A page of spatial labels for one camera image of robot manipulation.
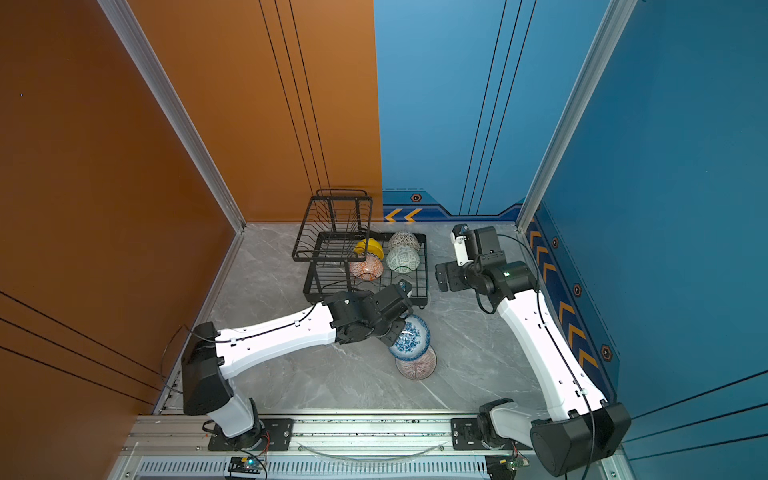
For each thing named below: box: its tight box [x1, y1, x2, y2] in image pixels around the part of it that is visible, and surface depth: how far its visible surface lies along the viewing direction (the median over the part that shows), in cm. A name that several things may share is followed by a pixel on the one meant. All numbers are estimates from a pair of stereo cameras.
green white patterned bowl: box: [386, 246, 421, 274], surface depth 107 cm
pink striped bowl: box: [395, 345, 438, 381], surface depth 84 cm
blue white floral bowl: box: [389, 314, 430, 361], surface depth 78 cm
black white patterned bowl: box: [388, 230, 420, 251], surface depth 111 cm
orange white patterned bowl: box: [349, 254, 384, 281], surface depth 104 cm
